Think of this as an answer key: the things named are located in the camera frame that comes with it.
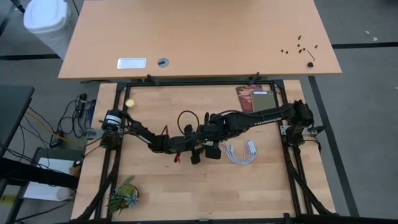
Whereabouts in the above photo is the white box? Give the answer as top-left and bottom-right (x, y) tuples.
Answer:
(23, 157), (75, 202)

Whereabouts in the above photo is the white power cord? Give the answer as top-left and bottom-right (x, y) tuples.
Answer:
(221, 139), (258, 166)

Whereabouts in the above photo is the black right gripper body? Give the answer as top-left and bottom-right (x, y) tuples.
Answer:
(198, 119), (227, 160)

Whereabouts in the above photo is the brown red book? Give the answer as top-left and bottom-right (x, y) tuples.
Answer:
(235, 83), (264, 113)

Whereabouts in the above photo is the black power adapter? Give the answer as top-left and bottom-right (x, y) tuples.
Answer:
(49, 133), (63, 149)

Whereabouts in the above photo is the black power strip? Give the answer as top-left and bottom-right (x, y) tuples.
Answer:
(77, 93), (88, 114)

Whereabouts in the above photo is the green succulent plant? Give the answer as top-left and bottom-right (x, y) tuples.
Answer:
(105, 175), (140, 215)

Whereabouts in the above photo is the white trash bin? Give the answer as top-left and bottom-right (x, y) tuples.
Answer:
(23, 0), (73, 60)

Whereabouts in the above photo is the light wooden desk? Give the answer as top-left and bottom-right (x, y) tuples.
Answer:
(58, 0), (343, 81)

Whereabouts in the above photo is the black braided cable bundle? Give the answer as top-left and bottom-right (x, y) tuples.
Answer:
(285, 146), (333, 215)
(74, 149), (124, 222)

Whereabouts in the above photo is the black aluminium table frame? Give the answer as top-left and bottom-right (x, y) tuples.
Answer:
(93, 79), (336, 224)

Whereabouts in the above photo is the black side desk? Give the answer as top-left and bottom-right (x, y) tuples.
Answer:
(0, 84), (35, 156)

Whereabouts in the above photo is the black camera cable loop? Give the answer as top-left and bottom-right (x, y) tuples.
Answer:
(177, 110), (200, 136)

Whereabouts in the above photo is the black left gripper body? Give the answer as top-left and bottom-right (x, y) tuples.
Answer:
(167, 124), (202, 165)

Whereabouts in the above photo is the olive green notebook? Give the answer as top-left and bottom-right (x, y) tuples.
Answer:
(250, 90), (278, 113)

